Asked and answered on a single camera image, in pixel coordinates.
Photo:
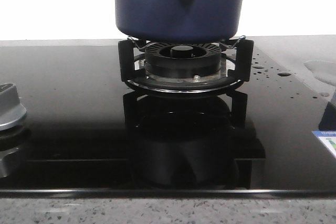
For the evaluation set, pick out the blue cooking pot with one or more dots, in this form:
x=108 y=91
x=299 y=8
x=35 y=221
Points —
x=178 y=21

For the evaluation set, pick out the black pot support grate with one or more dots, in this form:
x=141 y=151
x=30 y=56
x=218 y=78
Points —
x=236 y=61

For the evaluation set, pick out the black gas burner head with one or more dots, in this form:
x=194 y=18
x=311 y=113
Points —
x=171 y=63

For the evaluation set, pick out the black glass cooktop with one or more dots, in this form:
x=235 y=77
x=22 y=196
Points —
x=88 y=135

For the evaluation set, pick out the silver stove control knob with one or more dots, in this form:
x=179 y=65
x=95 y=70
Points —
x=12 y=111

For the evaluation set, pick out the energy label sticker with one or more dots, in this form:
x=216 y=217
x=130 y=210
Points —
x=327 y=138

